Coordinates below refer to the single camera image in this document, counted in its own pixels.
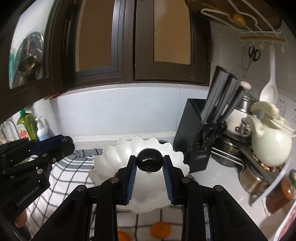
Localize checkered white black cloth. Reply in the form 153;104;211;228
24;148;209;241

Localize white photo frame stand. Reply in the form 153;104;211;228
249;156;292;206

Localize dark wooden window frame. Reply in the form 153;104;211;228
1;1;211;121

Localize smaller orange tangerine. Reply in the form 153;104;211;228
150;221;171;240

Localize glass jar brown sauce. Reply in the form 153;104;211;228
265;169;296;213

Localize white wall power outlet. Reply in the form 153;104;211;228
276;93;296;126

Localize white scalloped ceramic bowl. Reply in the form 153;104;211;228
89;137;190;213

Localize large orange tangerine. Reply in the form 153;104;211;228
118;230;130;241

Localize black knife block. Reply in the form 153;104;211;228
173;66;251;173

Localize wooden cutting board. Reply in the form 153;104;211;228
185;1;282;32

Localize black scissors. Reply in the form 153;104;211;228
246;45;261;71

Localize cream ceramic pot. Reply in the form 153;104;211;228
243;101;295;167

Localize white enamel pot with lid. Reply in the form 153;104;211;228
225;81;258;138

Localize white ladle spoon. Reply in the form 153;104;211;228
259;46;278;104

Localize white blue pump bottle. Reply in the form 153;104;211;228
35;116;49;141

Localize dark plum gripper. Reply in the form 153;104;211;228
135;148;164;172

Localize metal steamer plate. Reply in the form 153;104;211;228
10;32;44;89

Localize green dish soap bottle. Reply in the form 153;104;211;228
16;109;38;140

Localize metal faucet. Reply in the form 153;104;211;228
1;119;21;143

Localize person's left hand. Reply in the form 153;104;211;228
14;210;28;228

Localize stainless steel pot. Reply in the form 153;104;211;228
239;161;270;195

